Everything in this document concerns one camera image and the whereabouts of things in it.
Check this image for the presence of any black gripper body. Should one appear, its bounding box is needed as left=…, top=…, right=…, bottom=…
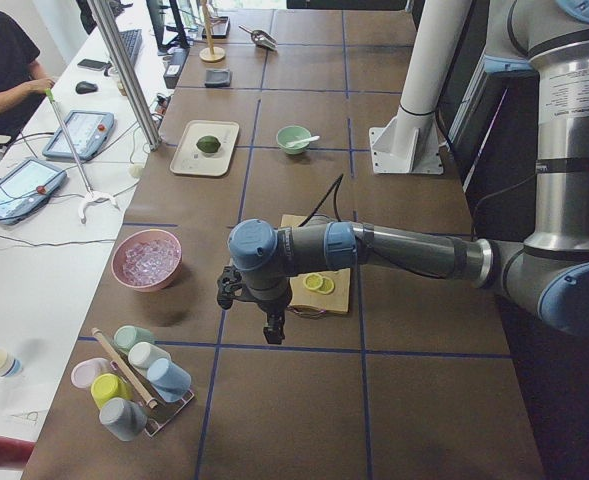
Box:
left=257, top=287, right=292, bottom=325

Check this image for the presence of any white plastic spoon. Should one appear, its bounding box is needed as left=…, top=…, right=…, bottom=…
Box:
left=283, top=135, right=320, bottom=149

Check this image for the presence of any pink bowl with ice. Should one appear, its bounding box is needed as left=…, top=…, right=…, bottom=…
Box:
left=111, top=229, right=182, bottom=292

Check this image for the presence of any mint green bowl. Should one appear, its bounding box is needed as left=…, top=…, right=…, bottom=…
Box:
left=276, top=125, right=311, bottom=155

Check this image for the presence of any yellow lemon slice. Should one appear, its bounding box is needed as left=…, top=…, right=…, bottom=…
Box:
left=303, top=273, right=325, bottom=292

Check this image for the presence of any wooden cutting board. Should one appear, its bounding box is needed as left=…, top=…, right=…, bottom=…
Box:
left=279, top=213, right=353, bottom=316

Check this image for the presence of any cup rack with pastel cups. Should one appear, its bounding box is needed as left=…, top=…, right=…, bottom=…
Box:
left=70, top=325, right=195, bottom=442

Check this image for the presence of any beige plastic tray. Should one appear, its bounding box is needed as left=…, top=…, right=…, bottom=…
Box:
left=169, top=120, right=240, bottom=177

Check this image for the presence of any green lime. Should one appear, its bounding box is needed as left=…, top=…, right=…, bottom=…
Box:
left=196, top=135, right=221, bottom=154

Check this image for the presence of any reacher grabber tool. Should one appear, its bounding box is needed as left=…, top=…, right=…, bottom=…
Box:
left=45, top=89, right=119, bottom=224

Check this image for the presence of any grey folded cloth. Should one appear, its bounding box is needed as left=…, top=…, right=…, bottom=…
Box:
left=204, top=69, right=232, bottom=88

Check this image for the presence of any far teach pendant tablet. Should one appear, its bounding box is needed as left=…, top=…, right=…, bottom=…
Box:
left=42, top=110, right=115, bottom=162

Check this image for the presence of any teach pendant tablet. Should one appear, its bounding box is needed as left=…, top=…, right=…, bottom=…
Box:
left=0, top=158, right=67, bottom=225
left=42, top=110, right=115, bottom=162

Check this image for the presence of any wooden mug tree stand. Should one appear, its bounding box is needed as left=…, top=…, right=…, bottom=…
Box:
left=199, top=0, right=226, bottom=63

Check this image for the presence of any white paper cup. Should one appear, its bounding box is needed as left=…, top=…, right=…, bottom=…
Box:
left=0, top=348, right=23, bottom=378

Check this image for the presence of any metal scoop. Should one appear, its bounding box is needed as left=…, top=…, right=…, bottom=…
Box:
left=239, top=25, right=277, bottom=52

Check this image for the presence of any near teach pendant tablet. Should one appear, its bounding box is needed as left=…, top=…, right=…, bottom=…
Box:
left=0, top=158, right=67, bottom=225

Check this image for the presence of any black computer mouse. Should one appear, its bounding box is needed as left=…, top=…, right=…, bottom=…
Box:
left=75, top=81, right=98, bottom=95

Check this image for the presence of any black keyboard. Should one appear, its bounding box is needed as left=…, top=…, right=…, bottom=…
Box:
left=119, top=29, right=143, bottom=66

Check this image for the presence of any black smartphone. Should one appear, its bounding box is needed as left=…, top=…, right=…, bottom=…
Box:
left=77, top=58, right=109, bottom=71

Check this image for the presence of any person in black shirt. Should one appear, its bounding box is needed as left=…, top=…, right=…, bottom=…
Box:
left=0, top=11, right=55, bottom=139

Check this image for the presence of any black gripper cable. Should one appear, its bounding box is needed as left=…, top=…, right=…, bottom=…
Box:
left=298, top=172, right=346, bottom=226

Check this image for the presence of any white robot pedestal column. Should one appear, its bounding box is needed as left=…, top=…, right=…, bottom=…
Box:
left=369, top=0, right=472, bottom=175

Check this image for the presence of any aluminium frame post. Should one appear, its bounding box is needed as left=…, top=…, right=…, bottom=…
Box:
left=88, top=0, right=161, bottom=151

